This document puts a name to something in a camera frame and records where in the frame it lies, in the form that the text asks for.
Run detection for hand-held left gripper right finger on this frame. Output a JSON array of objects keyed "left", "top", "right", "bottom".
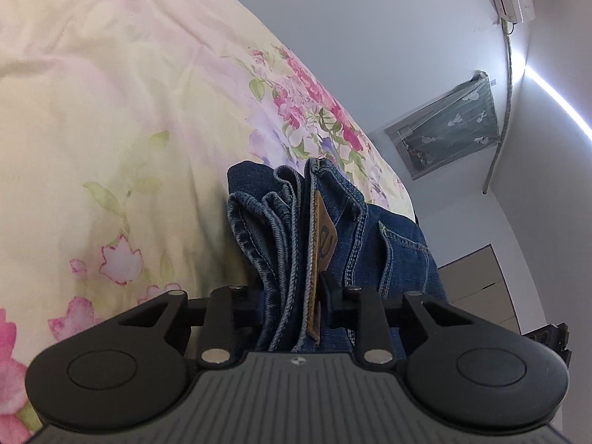
[{"left": 320, "top": 276, "right": 482, "bottom": 371}]

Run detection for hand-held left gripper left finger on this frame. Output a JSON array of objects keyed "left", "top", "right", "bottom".
[{"left": 112, "top": 284, "right": 269, "bottom": 371}]

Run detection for blue denim pants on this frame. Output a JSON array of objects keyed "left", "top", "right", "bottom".
[{"left": 226, "top": 157, "right": 451, "bottom": 354}]

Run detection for beige cabinet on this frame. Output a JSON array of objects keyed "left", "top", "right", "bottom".
[{"left": 437, "top": 243, "right": 526, "bottom": 334}]

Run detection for grey printed window curtain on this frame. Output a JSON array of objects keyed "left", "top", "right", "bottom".
[{"left": 384, "top": 70, "right": 503, "bottom": 181}]

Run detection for dark ribbed object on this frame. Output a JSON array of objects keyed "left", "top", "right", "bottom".
[{"left": 522, "top": 323, "right": 572, "bottom": 362}]

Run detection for floral printed blanket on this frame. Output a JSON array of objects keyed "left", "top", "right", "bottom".
[{"left": 0, "top": 0, "right": 418, "bottom": 436}]

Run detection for grey air conditioner pipe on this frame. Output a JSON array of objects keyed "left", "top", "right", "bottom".
[{"left": 481, "top": 17, "right": 517, "bottom": 195}]

